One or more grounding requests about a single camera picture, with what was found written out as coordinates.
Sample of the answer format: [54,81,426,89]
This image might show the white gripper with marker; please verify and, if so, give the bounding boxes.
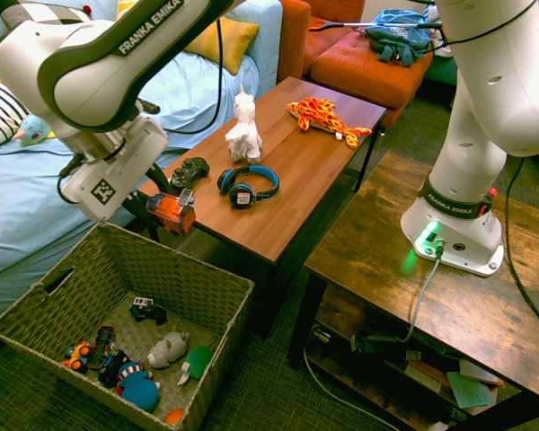
[61,112,175,224]

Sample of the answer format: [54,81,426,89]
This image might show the woven wicker basket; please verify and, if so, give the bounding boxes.
[0,220,256,431]

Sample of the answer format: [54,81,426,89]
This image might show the black white toy jeep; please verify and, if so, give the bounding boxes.
[128,295,169,326]

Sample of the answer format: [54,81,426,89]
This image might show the red black toy race car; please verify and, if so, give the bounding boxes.
[87,325,117,370]

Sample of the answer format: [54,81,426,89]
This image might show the green plush toy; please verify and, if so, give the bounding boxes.
[176,339,219,386]

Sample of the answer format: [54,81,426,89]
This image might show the orange toy truck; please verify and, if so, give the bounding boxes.
[60,340,93,374]

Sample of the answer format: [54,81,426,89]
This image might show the dark blue toy car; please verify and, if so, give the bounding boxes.
[97,348,131,389]

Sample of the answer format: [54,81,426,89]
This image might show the black game controller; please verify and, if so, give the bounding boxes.
[168,156,211,192]

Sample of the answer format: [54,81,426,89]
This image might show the blue black headphones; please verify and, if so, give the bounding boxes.
[216,164,280,210]

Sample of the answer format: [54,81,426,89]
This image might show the white unicorn plush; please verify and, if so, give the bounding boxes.
[225,83,263,165]

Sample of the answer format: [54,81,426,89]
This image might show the sofa with light blue sheet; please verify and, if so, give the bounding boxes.
[0,0,283,329]

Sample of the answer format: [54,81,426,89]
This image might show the light blue narwhal plush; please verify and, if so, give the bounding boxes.
[11,114,56,146]

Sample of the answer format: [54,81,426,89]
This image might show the reddish wood coffee table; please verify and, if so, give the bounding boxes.
[137,75,387,340]

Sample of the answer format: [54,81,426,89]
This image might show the grey rhino plush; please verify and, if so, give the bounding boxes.
[146,330,191,370]

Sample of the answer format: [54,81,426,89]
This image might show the navy white striped pillow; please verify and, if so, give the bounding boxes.
[0,80,31,158]

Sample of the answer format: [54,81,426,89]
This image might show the mustard orange pillow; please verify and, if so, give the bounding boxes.
[183,16,261,76]

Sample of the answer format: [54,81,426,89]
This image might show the orange yellow dolphin plush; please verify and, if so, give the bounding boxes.
[287,97,373,150]

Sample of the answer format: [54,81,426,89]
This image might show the blue shield hero plush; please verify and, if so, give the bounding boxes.
[115,361,162,414]

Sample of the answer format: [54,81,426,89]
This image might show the orange sofa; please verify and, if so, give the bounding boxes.
[277,0,367,84]

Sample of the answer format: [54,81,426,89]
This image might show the orange tufted ottoman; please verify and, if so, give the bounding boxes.
[311,31,435,129]

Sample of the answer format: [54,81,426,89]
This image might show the long reacher grabber tool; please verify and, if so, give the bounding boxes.
[308,17,446,33]

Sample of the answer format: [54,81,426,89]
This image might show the black power adapter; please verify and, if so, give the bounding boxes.
[350,332,408,356]

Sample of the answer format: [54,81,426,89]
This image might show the teal clothes pile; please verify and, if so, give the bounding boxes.
[365,8,434,67]

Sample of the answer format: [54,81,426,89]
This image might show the teal green bench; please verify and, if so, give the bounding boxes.
[424,52,460,87]

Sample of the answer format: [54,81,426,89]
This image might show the rustic brown wood table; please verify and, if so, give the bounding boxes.
[287,149,539,431]

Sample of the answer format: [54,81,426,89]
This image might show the white patterned cloth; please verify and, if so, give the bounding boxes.
[424,3,450,57]

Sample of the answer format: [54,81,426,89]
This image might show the green envelope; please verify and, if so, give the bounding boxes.
[446,371,493,409]

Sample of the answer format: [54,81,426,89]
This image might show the white floor cable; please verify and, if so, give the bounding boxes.
[303,347,401,431]

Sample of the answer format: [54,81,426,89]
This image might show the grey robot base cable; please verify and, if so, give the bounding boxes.
[397,240,446,345]

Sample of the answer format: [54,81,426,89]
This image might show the thick black cable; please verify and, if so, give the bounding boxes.
[504,156,539,333]

